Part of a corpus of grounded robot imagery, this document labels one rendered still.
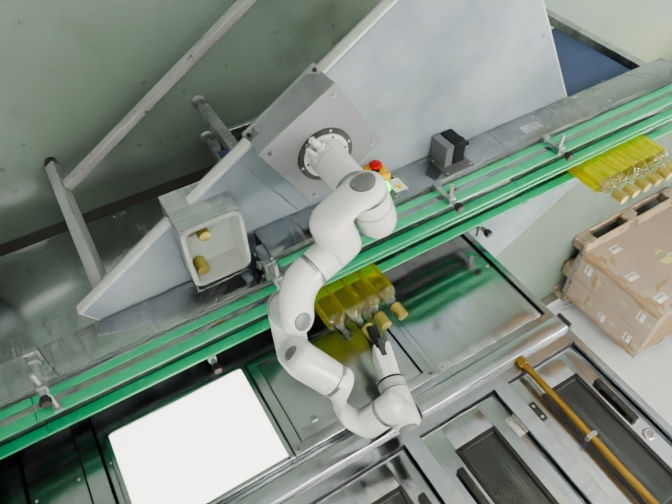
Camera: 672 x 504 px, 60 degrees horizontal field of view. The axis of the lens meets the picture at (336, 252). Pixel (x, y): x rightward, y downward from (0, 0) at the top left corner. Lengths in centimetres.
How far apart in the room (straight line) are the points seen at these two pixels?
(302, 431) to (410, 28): 113
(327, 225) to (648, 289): 430
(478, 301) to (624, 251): 362
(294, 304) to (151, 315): 60
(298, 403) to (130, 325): 52
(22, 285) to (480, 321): 156
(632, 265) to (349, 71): 416
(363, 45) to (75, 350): 112
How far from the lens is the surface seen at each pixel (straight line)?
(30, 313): 218
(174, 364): 174
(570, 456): 177
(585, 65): 263
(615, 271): 535
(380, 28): 160
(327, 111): 147
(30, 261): 234
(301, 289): 126
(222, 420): 172
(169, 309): 173
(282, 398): 173
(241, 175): 160
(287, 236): 171
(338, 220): 123
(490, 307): 198
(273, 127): 148
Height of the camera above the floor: 192
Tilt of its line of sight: 35 degrees down
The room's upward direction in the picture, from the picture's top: 141 degrees clockwise
